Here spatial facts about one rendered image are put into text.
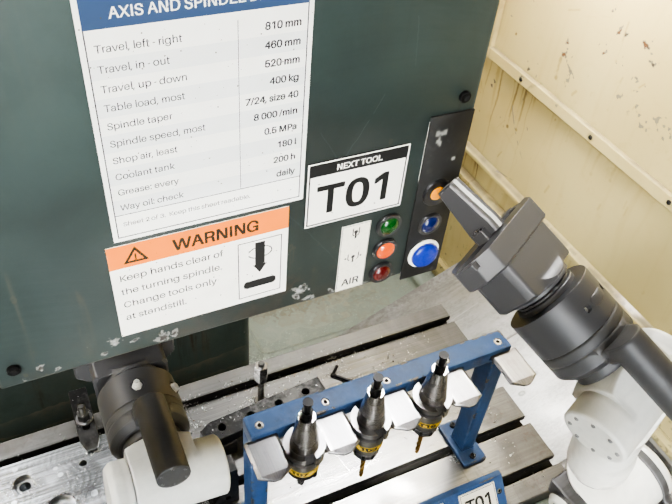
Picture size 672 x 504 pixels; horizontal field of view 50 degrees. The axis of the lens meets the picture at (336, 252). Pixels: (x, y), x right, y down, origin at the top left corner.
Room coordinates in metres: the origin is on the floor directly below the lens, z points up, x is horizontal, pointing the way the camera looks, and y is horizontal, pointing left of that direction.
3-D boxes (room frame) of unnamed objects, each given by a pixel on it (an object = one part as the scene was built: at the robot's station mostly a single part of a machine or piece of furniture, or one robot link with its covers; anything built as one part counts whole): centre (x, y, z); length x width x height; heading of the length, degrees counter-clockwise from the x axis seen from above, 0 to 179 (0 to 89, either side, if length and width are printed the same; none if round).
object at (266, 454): (0.55, 0.06, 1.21); 0.07 x 0.05 x 0.01; 29
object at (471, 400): (0.71, -0.22, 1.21); 0.07 x 0.05 x 0.01; 29
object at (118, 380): (0.50, 0.22, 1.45); 0.13 x 0.12 x 0.10; 119
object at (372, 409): (0.63, -0.08, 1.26); 0.04 x 0.04 x 0.07
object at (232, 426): (0.80, 0.10, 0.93); 0.26 x 0.05 x 0.06; 124
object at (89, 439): (0.72, 0.42, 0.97); 0.13 x 0.03 x 0.15; 29
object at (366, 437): (0.63, -0.08, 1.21); 0.06 x 0.06 x 0.03
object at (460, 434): (0.81, -0.29, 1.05); 0.10 x 0.05 x 0.30; 29
